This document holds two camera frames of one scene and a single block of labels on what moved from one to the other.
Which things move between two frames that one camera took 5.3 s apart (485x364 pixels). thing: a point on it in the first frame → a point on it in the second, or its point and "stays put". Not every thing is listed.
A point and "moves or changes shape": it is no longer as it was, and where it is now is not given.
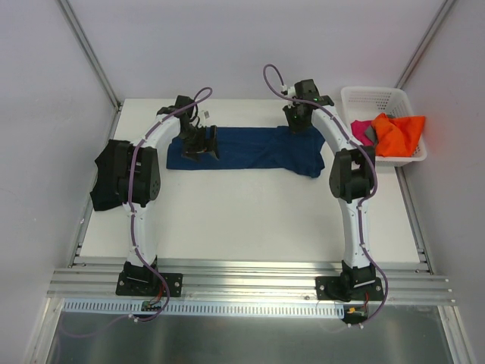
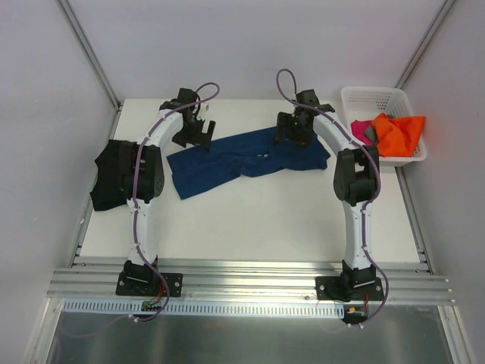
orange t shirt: [396, 136] stays put
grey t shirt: [370, 133] stays put
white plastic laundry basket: [364, 103] stays put
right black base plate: [335, 288] stays put
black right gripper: [298, 122] → [294, 129]
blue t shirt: [255, 148] moves or changes shape
